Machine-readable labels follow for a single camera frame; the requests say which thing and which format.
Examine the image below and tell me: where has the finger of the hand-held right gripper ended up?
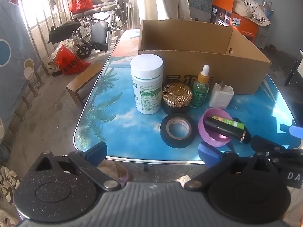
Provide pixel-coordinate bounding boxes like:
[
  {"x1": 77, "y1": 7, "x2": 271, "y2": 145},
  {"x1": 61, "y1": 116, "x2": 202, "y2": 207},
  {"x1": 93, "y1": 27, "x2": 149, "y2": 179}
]
[
  {"x1": 250, "y1": 136, "x2": 303, "y2": 158},
  {"x1": 280, "y1": 123, "x2": 303, "y2": 138}
]

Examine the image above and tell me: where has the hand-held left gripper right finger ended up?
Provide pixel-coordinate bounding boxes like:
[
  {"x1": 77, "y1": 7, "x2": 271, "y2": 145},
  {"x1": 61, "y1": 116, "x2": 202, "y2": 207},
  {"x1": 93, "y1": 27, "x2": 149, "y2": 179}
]
[{"x1": 198, "y1": 142, "x2": 273, "y2": 191}]

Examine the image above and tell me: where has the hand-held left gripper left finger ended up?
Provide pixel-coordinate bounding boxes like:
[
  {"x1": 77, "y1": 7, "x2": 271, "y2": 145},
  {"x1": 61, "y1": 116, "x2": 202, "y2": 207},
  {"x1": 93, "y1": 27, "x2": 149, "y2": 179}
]
[{"x1": 28, "y1": 141, "x2": 122, "y2": 191}]

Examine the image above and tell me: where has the pink plastic lid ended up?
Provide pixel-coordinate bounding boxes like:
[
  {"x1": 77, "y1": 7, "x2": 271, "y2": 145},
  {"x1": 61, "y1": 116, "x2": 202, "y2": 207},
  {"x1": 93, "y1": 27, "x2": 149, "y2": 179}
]
[{"x1": 198, "y1": 108, "x2": 233, "y2": 147}]

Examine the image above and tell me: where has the black cylindrical tube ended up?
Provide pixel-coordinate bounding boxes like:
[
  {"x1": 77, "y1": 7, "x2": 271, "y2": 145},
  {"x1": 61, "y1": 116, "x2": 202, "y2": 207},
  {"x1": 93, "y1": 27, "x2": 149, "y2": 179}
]
[{"x1": 204, "y1": 116, "x2": 251, "y2": 144}]

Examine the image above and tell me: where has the green glass dropper bottle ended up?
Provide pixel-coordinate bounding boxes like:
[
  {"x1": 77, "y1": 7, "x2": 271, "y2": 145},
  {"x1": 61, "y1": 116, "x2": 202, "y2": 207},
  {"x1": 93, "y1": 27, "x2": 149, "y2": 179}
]
[{"x1": 190, "y1": 65, "x2": 211, "y2": 108}]

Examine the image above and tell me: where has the brown cardboard box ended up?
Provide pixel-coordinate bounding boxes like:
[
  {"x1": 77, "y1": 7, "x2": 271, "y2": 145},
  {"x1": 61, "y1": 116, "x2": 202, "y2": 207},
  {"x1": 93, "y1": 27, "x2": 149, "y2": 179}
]
[{"x1": 138, "y1": 19, "x2": 272, "y2": 95}]

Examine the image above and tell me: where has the fuzzy purple slipper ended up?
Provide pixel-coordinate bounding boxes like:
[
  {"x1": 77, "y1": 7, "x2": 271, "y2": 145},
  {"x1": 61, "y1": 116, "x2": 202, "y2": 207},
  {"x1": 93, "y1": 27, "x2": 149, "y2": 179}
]
[{"x1": 97, "y1": 159, "x2": 132, "y2": 185}]

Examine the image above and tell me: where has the small green white box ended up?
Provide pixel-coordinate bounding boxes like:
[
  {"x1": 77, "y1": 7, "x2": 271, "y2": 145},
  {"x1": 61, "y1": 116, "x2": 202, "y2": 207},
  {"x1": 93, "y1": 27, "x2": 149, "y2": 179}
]
[{"x1": 211, "y1": 115, "x2": 245, "y2": 130}]

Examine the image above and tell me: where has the black tape roll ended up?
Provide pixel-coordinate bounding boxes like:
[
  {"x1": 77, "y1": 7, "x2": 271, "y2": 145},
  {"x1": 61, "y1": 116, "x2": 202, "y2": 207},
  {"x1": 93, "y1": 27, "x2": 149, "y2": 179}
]
[{"x1": 160, "y1": 114, "x2": 197, "y2": 149}]

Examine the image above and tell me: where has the white plug charger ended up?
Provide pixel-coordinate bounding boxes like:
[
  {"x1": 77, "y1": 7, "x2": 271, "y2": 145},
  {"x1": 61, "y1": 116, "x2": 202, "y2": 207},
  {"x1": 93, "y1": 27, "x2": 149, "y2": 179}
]
[{"x1": 209, "y1": 80, "x2": 235, "y2": 110}]

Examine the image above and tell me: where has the black jar with gold lid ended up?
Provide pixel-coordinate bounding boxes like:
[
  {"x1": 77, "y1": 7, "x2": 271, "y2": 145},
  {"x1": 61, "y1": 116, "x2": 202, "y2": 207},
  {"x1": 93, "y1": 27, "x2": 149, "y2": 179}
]
[{"x1": 162, "y1": 82, "x2": 193, "y2": 114}]

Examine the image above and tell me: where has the wooden bench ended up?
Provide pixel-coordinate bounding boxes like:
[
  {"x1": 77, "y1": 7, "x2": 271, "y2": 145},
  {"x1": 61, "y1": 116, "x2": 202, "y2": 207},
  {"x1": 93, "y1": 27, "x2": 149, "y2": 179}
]
[{"x1": 66, "y1": 63, "x2": 105, "y2": 107}]

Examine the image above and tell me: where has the white pill bottle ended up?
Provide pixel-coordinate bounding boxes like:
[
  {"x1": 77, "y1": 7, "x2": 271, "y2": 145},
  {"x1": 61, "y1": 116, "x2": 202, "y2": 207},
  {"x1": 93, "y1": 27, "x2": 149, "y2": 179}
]
[{"x1": 130, "y1": 54, "x2": 164, "y2": 114}]

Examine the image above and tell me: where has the white sneaker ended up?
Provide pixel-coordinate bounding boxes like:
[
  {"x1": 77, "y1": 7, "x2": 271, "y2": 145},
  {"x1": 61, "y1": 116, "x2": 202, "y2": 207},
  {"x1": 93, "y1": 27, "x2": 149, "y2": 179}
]
[
  {"x1": 0, "y1": 209, "x2": 19, "y2": 227},
  {"x1": 0, "y1": 166, "x2": 21, "y2": 204}
]

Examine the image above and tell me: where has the white woven bag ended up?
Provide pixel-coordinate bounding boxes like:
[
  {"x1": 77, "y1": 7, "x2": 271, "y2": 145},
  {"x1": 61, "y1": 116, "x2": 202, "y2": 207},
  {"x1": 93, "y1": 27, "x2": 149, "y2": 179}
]
[{"x1": 45, "y1": 39, "x2": 78, "y2": 76}]

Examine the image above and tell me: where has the orange carton with white label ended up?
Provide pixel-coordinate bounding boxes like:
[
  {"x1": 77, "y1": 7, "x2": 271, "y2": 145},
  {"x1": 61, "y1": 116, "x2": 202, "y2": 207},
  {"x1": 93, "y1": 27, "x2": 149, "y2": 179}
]
[{"x1": 230, "y1": 12, "x2": 259, "y2": 43}]

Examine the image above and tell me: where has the blue printed blanket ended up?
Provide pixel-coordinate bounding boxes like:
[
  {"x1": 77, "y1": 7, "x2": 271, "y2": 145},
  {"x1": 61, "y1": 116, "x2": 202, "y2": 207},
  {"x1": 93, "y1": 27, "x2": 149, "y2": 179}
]
[{"x1": 0, "y1": 0, "x2": 42, "y2": 126}]

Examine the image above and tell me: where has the wheelchair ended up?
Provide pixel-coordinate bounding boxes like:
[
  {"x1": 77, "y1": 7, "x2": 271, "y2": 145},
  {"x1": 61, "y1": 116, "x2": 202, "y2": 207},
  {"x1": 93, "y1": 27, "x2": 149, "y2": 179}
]
[{"x1": 47, "y1": 0, "x2": 134, "y2": 59}]

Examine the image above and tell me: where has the tall orange carton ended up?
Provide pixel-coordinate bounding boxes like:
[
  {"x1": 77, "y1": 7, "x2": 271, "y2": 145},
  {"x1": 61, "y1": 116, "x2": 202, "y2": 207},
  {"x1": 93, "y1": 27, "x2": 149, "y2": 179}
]
[{"x1": 210, "y1": 0, "x2": 235, "y2": 26}]

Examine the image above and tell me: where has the metal railing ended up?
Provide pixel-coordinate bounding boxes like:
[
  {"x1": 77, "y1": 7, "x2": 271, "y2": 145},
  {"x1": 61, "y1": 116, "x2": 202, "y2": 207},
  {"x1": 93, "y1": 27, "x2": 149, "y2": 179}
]
[{"x1": 0, "y1": 0, "x2": 74, "y2": 109}]

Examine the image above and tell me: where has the white curtain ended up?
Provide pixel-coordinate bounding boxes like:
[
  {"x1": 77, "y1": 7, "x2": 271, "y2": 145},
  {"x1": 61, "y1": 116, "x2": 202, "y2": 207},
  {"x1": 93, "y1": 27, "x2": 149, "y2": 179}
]
[{"x1": 134, "y1": 0, "x2": 191, "y2": 29}]

